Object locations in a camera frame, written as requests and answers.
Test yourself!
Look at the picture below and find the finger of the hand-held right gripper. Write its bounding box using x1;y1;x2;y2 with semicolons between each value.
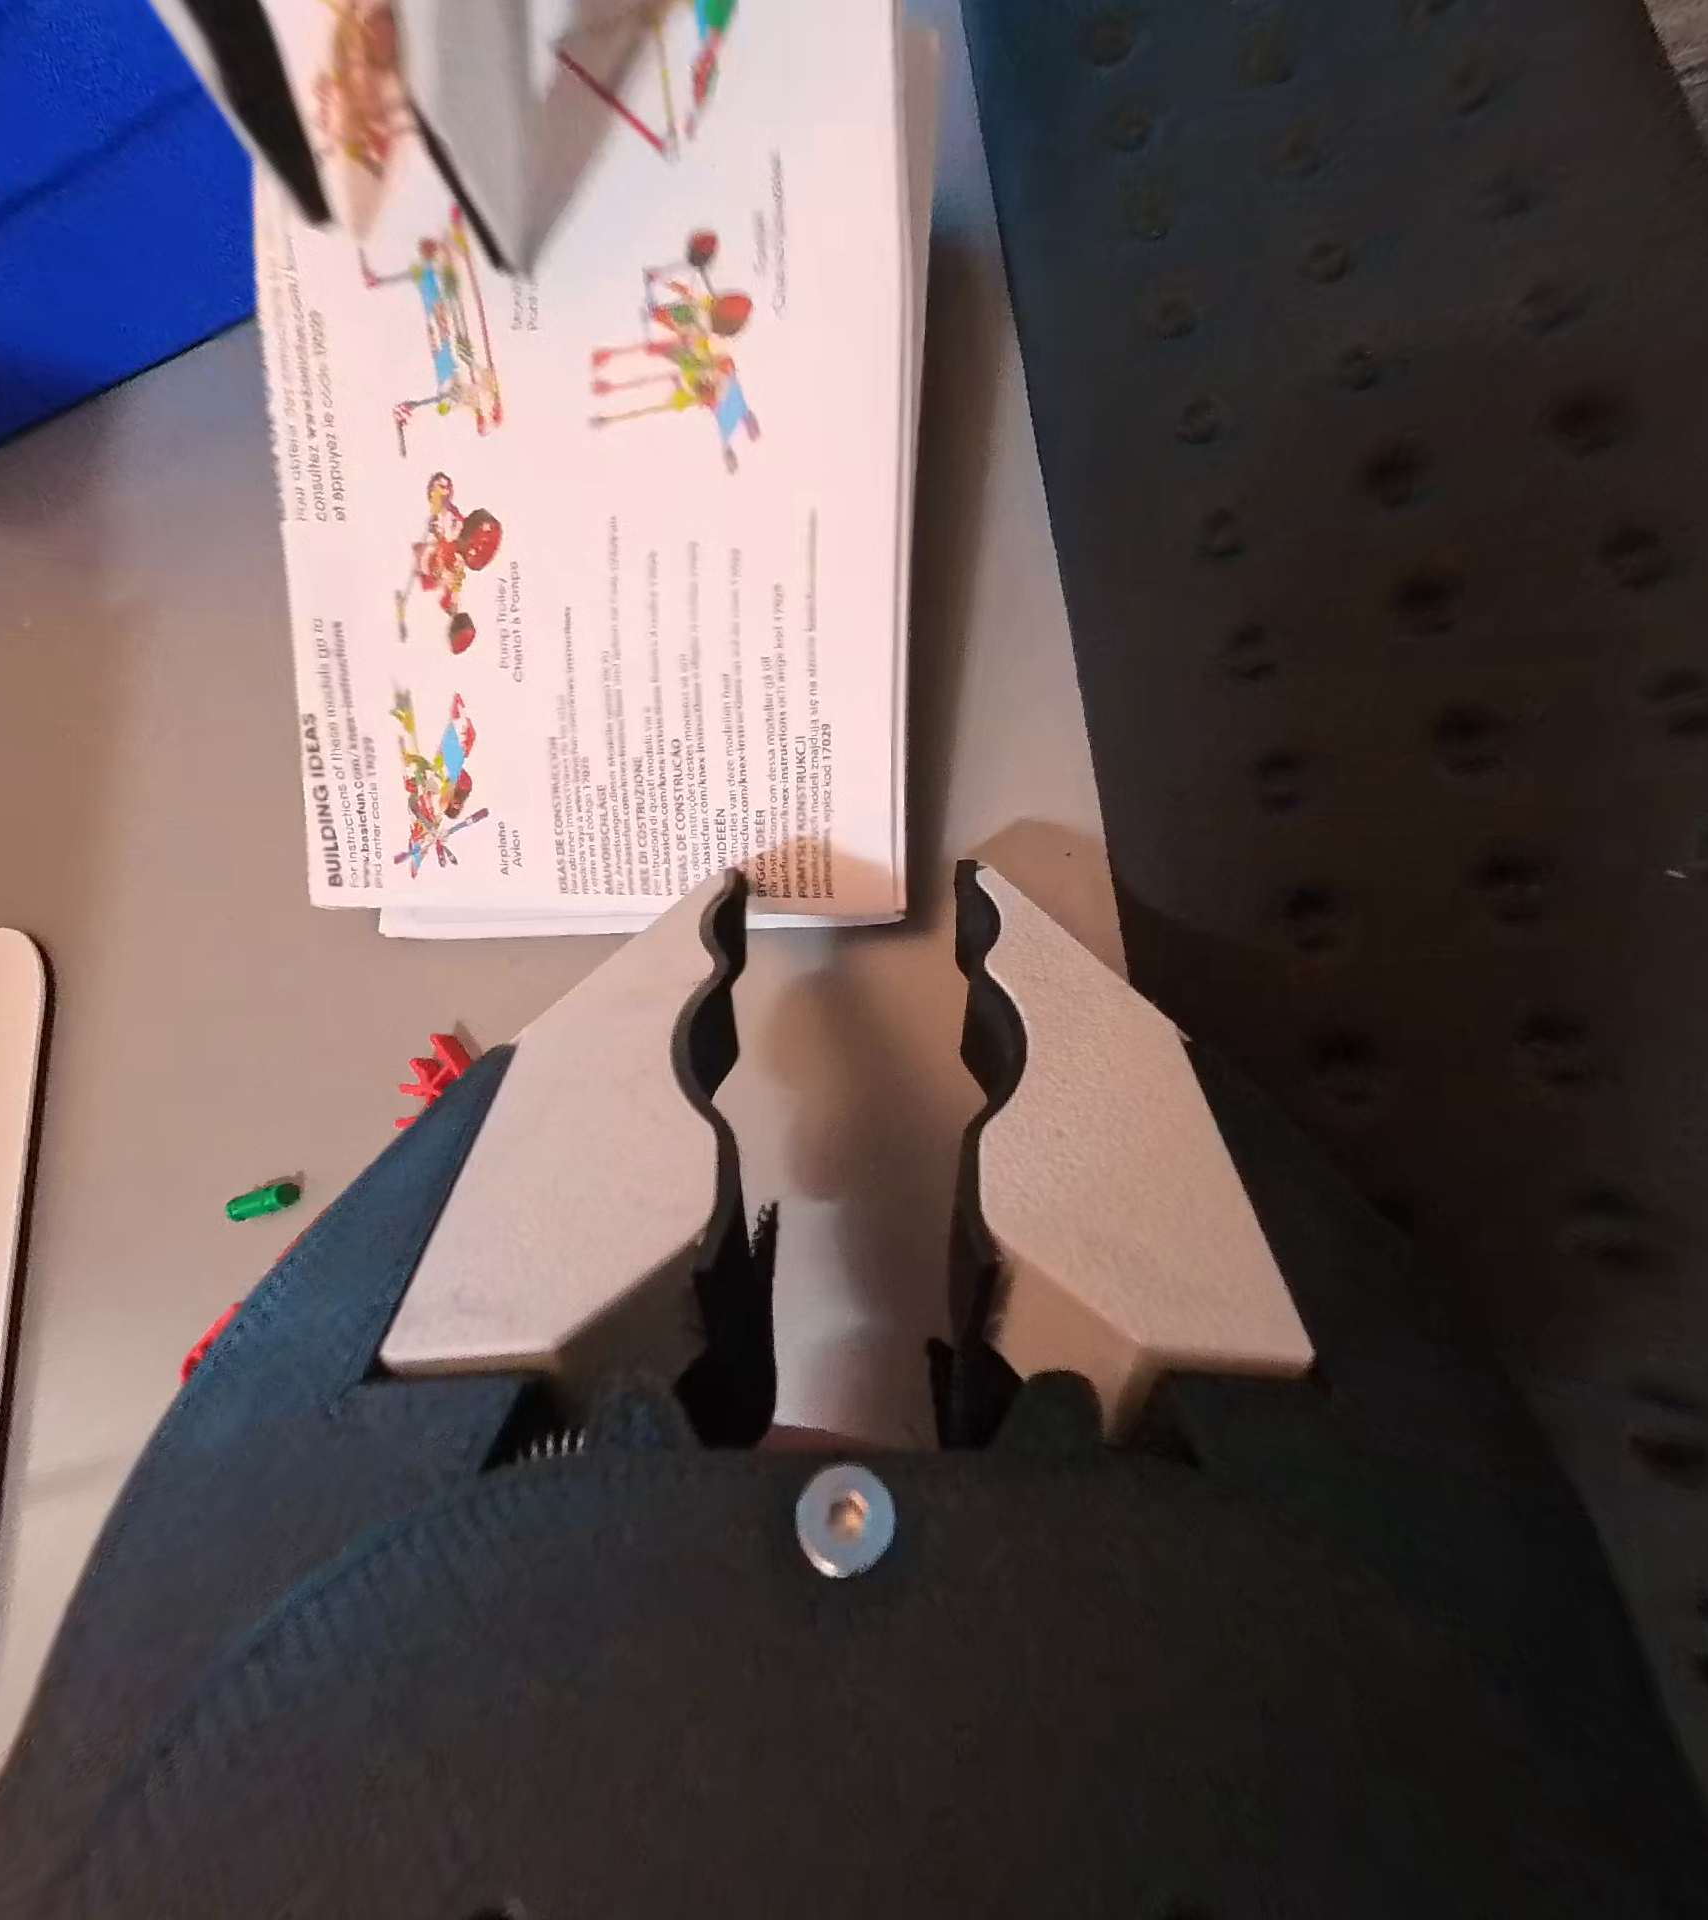
388;0;624;282
177;0;338;230

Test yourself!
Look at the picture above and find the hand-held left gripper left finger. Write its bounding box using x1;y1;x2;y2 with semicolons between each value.
380;871;776;1452

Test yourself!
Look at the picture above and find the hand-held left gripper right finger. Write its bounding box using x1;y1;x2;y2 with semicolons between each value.
927;856;1320;1452

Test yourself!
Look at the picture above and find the plain blue plastic bin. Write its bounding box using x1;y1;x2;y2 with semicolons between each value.
0;0;267;485

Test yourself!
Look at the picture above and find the white instruction booklet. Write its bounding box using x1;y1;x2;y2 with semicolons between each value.
255;0;942;943

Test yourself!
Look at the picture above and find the black perforated board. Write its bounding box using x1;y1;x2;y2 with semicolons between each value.
962;0;1708;1920

